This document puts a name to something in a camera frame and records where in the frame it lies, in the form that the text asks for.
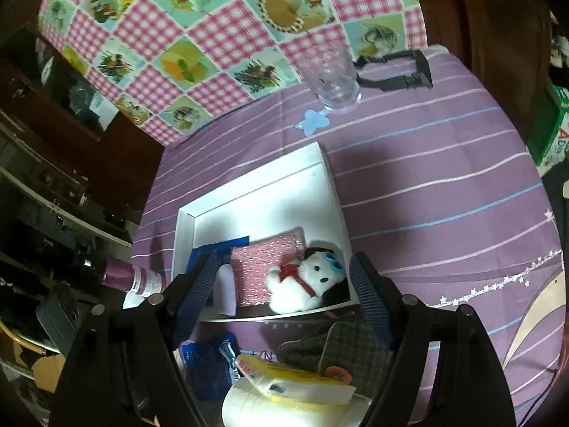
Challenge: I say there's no purple pump bottle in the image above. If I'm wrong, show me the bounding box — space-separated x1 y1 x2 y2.
101 255 167 299

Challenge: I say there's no dark wooden cabinet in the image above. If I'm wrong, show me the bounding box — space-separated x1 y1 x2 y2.
80 22 165 250

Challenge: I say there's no black clamp bracket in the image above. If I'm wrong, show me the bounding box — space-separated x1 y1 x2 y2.
353 49 434 92

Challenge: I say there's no pink checkered printed cloth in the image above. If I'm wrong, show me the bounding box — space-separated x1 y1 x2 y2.
38 0 427 147

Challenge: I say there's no white cardboard box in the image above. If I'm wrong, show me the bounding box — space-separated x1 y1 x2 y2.
171 141 358 322

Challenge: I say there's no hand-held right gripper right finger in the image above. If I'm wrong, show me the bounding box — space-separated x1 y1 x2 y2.
349 251 516 427

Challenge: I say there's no white plush toy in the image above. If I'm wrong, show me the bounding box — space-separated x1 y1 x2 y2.
266 242 350 314

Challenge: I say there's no clear drinking glass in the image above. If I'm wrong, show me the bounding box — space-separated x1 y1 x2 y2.
296 40 363 114

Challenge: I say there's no brown wooden cabinet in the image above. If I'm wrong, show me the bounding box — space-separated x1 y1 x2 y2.
413 0 556 143

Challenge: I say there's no pink glitter sponge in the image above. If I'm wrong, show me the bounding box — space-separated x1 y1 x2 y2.
230 226 307 307

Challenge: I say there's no yellow white tissue pack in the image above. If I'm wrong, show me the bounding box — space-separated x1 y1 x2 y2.
233 353 358 405

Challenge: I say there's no white edged shelf unit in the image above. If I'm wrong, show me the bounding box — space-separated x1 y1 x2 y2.
0 111 134 250

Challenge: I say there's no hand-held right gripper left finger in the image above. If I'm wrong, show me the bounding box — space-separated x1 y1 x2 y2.
49 253 219 427

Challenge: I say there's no blue printed packet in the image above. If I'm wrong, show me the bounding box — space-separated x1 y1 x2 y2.
180 333 236 403
187 236 250 276

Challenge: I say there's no green cardboard box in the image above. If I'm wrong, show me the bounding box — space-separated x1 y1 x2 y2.
527 82 569 167

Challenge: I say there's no purple striped tablecloth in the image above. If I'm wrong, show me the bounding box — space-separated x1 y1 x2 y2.
129 44 565 427

